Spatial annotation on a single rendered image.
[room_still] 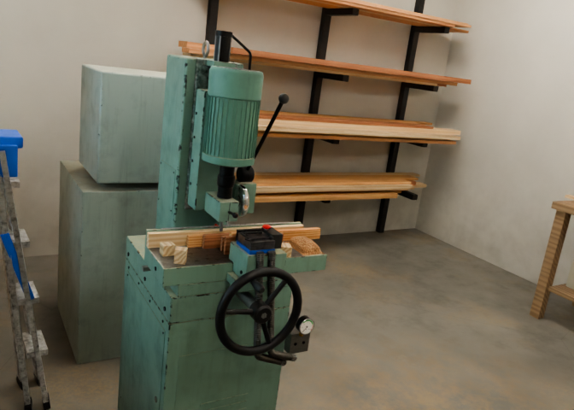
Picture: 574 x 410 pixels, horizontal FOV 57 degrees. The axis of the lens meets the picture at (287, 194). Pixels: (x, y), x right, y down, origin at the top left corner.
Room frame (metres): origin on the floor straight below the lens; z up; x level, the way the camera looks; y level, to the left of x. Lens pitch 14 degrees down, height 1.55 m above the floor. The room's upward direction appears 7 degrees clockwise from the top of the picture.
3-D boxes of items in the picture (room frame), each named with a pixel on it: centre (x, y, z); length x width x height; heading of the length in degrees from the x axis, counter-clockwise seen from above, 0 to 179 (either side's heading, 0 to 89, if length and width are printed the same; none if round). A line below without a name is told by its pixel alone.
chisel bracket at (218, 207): (1.77, 0.22, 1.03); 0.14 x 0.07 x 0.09; 31
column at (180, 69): (2.00, 0.37, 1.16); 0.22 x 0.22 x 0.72; 31
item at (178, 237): (1.80, 0.18, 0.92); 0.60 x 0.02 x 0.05; 121
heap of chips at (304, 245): (1.83, -0.09, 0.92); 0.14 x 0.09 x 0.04; 31
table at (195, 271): (1.69, 0.11, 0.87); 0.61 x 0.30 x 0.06; 121
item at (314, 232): (1.83, 0.09, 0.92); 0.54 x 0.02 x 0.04; 121
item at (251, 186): (1.99, 0.17, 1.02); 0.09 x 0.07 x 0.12; 121
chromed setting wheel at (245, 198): (1.93, 0.17, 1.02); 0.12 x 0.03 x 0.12; 31
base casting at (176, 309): (1.86, 0.28, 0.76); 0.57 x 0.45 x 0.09; 31
